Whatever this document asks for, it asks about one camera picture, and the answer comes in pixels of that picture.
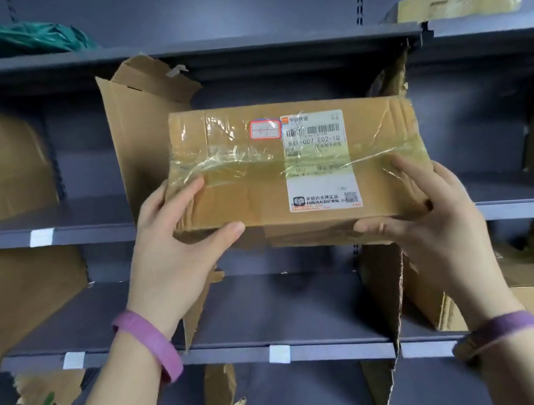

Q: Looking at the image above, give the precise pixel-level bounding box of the person's right hand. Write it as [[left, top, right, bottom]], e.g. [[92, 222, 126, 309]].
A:
[[342, 137, 530, 347]]

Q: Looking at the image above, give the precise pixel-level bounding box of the person's left hand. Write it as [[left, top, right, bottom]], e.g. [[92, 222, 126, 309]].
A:
[[108, 169, 262, 347]]

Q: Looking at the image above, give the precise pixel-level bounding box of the taped brown cardboard parcel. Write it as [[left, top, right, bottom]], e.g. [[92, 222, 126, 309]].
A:
[[153, 76, 442, 277]]

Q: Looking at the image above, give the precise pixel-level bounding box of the grey metal shelving unit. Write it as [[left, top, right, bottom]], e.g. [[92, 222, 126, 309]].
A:
[[0, 0, 534, 405]]

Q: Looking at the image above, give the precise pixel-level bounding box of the person's right forearm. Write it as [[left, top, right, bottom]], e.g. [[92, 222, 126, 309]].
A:
[[472, 327, 534, 405]]

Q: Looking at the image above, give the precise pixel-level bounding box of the purple wristband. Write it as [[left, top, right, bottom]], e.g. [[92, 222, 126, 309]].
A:
[[447, 308, 534, 364], [109, 302, 186, 392]]

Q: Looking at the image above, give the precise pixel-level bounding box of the dark grey shelving unit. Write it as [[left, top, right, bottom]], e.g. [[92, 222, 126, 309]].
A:
[[26, 155, 534, 399]]

